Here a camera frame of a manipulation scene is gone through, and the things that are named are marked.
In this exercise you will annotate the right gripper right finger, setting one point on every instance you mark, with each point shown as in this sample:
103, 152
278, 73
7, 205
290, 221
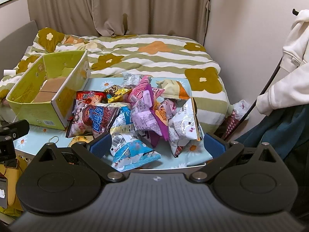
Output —
223, 154

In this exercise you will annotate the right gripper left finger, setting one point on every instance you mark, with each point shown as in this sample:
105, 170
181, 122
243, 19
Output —
91, 153

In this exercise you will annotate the blue white snack bag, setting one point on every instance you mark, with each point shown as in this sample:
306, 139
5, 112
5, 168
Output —
130, 153

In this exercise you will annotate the white orange-trim snack bag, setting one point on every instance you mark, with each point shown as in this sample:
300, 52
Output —
184, 126

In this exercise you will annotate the gold Pillows chocolate bag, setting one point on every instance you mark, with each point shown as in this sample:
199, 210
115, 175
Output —
117, 93

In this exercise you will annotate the purple snack bag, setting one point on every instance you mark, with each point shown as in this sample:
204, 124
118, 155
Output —
148, 116

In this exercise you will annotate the pink candy bag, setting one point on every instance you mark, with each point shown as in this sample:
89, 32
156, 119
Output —
137, 92

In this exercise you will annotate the yellow snack bag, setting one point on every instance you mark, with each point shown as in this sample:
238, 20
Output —
82, 138

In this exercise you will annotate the white blue cracker bag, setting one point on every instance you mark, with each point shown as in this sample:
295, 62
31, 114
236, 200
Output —
123, 122

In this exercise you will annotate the silver grey snack bag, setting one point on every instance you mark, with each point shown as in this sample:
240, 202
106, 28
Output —
133, 80

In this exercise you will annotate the pink patterned bag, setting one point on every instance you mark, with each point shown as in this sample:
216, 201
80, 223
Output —
227, 126

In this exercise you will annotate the white plastic bag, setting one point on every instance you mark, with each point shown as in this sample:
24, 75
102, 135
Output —
240, 108

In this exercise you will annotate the green cardboard box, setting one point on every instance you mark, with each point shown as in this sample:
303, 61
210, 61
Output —
45, 93

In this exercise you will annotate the black pole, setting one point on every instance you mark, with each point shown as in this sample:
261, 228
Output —
274, 74

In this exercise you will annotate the white roll on bed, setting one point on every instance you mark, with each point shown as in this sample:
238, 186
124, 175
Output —
8, 72

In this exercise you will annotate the teal garment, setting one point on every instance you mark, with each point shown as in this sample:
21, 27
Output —
285, 129

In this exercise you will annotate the cream orange snack bag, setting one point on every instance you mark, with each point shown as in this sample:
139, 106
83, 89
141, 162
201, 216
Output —
172, 89

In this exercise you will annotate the grey bed headboard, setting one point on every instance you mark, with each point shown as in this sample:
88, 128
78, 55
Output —
15, 44

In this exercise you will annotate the white hooded jacket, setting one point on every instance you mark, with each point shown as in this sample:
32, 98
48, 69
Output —
291, 90

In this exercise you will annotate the floral striped blanket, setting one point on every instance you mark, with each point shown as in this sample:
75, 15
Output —
156, 55

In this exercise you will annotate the beige curtain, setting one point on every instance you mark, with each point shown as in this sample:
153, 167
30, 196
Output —
185, 18

